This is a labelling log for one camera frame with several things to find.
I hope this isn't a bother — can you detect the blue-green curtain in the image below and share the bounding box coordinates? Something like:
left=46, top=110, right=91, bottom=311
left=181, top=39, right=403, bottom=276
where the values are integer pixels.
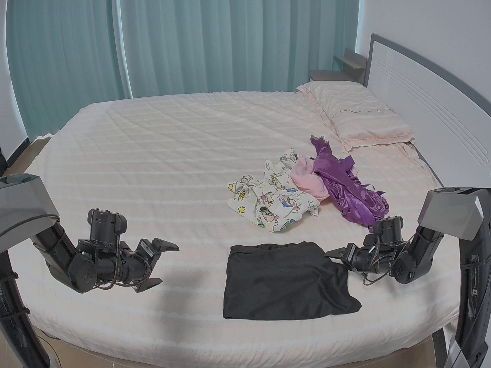
left=6, top=0, right=133, bottom=140
left=115, top=0, right=362, bottom=99

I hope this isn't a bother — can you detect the purple garment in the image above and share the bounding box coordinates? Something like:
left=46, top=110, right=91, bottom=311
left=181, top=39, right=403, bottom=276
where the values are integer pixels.
left=310, top=134, right=390, bottom=228

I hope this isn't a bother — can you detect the cream pillow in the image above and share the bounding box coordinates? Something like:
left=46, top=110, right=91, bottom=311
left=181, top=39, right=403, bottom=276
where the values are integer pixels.
left=295, top=81, right=417, bottom=153

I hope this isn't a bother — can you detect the black T-shirt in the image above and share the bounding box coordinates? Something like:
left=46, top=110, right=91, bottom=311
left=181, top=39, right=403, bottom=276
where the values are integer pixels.
left=222, top=241, right=362, bottom=321

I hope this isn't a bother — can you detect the bed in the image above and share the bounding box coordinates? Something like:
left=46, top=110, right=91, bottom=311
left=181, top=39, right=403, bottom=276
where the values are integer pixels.
left=23, top=33, right=491, bottom=359

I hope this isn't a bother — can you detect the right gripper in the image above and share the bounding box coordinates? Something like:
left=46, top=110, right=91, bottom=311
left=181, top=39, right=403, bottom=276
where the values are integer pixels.
left=324, top=243, right=380, bottom=278

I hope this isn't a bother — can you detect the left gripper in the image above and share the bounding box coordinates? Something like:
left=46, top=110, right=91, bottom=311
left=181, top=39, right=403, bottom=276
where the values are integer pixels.
left=115, top=238, right=180, bottom=293

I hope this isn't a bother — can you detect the black cable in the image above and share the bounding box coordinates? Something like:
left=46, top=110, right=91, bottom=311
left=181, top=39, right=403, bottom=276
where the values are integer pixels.
left=36, top=330, right=59, bottom=368
left=0, top=214, right=61, bottom=241

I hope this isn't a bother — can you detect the white printed pyjama garment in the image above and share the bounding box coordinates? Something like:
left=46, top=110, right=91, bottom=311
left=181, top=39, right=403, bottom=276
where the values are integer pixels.
left=226, top=148, right=321, bottom=234

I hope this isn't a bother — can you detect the grey bedside table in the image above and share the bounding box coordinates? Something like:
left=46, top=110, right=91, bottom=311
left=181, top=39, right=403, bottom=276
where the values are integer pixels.
left=309, top=48, right=368, bottom=88

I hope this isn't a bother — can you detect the pink garment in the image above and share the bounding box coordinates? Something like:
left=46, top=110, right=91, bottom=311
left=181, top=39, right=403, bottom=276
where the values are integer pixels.
left=289, top=156, right=331, bottom=202

